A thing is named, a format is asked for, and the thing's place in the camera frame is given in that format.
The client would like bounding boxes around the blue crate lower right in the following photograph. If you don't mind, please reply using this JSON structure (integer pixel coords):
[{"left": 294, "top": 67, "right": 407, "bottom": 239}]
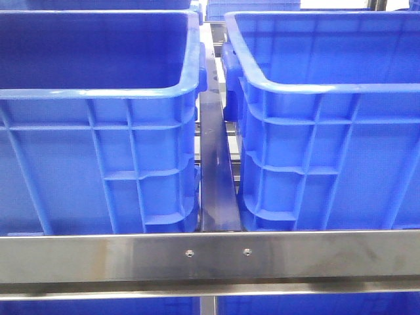
[{"left": 218, "top": 292, "right": 419, "bottom": 314}]

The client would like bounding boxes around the blue crate rear right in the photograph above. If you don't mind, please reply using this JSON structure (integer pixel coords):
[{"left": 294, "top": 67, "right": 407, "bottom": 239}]
[{"left": 205, "top": 0, "right": 301, "bottom": 22}]

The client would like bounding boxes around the blue plastic crate right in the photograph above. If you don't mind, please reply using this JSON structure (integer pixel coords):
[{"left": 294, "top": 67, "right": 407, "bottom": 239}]
[{"left": 222, "top": 11, "right": 419, "bottom": 231}]

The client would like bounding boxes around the blue crate rear left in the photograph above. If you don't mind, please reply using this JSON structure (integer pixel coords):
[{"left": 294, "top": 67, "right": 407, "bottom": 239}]
[{"left": 18, "top": 0, "right": 201, "bottom": 12}]

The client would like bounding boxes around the right rail screw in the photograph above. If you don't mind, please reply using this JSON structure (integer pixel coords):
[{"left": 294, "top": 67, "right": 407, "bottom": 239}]
[{"left": 243, "top": 248, "right": 252, "bottom": 257}]

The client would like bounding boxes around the blue crate lower left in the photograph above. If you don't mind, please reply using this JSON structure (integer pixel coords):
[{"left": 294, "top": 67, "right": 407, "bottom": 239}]
[{"left": 1, "top": 297, "right": 200, "bottom": 314}]

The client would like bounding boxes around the steel divider bar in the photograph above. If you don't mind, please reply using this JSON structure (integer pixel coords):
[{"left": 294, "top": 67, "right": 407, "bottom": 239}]
[{"left": 199, "top": 23, "right": 242, "bottom": 232}]

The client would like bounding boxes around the stainless steel front rail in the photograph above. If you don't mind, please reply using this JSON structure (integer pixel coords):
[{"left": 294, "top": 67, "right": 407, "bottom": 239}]
[{"left": 1, "top": 230, "right": 419, "bottom": 301}]

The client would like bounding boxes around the blue plastic crate left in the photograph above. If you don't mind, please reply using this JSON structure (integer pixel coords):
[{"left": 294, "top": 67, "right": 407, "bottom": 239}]
[{"left": 1, "top": 10, "right": 207, "bottom": 236}]

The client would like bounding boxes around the blue plastic crate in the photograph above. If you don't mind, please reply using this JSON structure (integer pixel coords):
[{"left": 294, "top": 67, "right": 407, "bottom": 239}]
[
  {"left": 1, "top": 10, "right": 207, "bottom": 236},
  {"left": 222, "top": 11, "right": 419, "bottom": 231}
]

